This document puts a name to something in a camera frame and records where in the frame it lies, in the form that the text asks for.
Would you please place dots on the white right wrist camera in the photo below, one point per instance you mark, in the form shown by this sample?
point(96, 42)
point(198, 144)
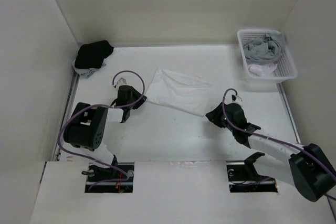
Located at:
point(236, 99)

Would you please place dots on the white plastic laundry basket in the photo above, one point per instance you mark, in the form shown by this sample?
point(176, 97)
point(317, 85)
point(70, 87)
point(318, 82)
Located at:
point(286, 69)

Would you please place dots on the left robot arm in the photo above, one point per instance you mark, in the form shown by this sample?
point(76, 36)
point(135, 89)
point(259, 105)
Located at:
point(87, 129)

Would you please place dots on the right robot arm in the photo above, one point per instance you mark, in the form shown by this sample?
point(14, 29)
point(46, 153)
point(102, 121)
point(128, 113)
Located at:
point(304, 167)

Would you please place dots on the white tank top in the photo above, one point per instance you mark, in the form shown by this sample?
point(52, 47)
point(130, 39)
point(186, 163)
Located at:
point(179, 91)

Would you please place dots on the folded black tank top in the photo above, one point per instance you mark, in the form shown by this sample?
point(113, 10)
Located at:
point(93, 55)

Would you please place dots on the pale pink tank top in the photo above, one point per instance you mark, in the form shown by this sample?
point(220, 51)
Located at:
point(262, 70)

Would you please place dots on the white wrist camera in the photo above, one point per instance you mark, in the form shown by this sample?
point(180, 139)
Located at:
point(120, 82)
point(236, 99)

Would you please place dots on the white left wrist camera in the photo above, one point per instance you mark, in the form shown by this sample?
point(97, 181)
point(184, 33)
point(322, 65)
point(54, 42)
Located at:
point(120, 82)

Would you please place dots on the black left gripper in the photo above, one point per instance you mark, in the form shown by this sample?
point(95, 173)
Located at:
point(139, 102)

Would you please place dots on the grey tank top in basket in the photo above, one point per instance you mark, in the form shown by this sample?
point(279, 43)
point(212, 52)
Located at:
point(264, 50)

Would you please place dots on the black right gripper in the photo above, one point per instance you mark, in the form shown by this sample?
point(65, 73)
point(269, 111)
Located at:
point(214, 115)

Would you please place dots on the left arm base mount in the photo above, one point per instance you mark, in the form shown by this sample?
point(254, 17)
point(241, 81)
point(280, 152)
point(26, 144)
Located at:
point(107, 180)

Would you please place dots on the folded grey tank top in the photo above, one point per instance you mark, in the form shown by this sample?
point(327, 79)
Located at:
point(86, 73)

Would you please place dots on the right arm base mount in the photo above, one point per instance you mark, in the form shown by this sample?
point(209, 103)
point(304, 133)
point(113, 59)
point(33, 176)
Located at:
point(243, 178)

